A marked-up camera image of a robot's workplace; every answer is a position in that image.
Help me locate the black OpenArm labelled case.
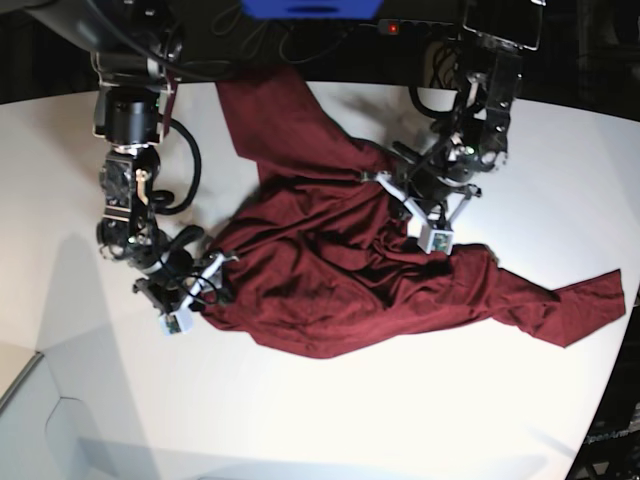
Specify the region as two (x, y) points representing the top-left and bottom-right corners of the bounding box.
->
(567, 305), (639, 479)

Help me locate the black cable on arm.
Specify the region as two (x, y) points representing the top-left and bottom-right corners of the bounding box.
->
(407, 44), (459, 121)
(149, 119), (206, 216)

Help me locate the dark red long-sleeve t-shirt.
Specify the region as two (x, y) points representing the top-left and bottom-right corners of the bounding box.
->
(202, 67), (626, 359)

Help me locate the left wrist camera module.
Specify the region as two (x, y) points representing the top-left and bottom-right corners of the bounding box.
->
(417, 224), (454, 255)

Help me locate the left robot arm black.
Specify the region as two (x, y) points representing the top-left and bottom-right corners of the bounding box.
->
(362, 1), (545, 254)

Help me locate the black power strip red light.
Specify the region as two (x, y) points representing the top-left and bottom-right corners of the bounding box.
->
(376, 18), (457, 37)

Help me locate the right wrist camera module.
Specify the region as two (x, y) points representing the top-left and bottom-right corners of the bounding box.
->
(158, 309), (194, 336)

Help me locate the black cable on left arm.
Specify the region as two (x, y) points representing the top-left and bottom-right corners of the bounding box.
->
(407, 44), (459, 121)

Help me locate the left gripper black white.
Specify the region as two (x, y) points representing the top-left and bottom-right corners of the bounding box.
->
(360, 159), (482, 242)

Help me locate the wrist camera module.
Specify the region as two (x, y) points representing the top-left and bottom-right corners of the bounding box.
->
(417, 224), (454, 255)
(158, 309), (194, 336)

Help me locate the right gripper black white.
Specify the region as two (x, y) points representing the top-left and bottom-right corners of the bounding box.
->
(132, 251), (239, 317)

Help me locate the blue box at table back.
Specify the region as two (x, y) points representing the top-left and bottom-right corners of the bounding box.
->
(241, 0), (383, 20)

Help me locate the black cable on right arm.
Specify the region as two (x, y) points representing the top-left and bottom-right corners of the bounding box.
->
(149, 119), (206, 216)

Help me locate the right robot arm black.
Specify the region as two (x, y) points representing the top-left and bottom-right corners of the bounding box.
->
(19, 1), (229, 335)

